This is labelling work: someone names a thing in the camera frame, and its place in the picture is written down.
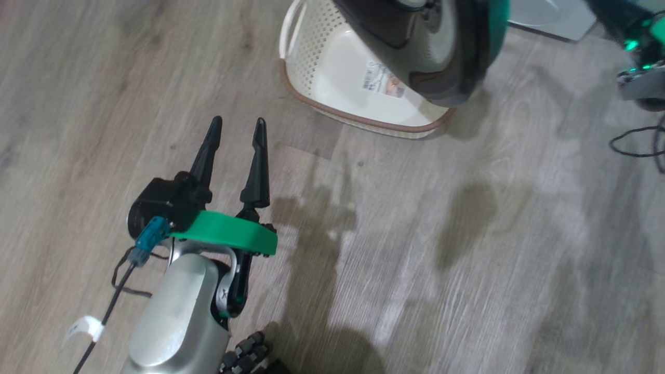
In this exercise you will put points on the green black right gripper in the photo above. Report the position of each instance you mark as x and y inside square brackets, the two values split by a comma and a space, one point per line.
[652, 47]

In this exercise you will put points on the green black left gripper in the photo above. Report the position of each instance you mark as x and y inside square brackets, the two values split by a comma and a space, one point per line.
[234, 234]

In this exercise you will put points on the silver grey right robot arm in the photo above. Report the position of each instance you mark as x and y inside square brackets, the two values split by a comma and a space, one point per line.
[647, 93]

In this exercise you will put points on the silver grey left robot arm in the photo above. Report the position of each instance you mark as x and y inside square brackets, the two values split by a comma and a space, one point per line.
[171, 317]

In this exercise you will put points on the white washing machine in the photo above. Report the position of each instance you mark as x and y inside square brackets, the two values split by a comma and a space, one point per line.
[556, 18]

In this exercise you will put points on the cream perforated laundry basket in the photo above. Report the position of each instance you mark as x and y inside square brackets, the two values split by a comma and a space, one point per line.
[332, 78]

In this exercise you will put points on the printed paper basket sticker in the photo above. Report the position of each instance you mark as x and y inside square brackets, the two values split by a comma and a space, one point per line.
[383, 79]

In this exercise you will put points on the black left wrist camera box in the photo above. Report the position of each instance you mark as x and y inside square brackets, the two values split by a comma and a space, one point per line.
[161, 200]

